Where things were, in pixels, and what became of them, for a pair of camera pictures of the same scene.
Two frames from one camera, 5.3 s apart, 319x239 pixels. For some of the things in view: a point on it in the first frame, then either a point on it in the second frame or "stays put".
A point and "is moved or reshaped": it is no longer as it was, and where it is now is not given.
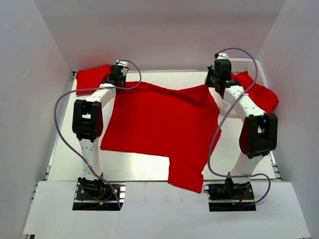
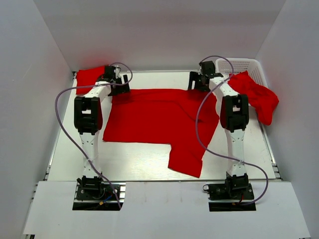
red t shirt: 182,124 is moved or reshaped
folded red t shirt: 91,78 stays put
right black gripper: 208,83 to 194,76
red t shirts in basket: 265,99 stays put
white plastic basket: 252,65 stays put
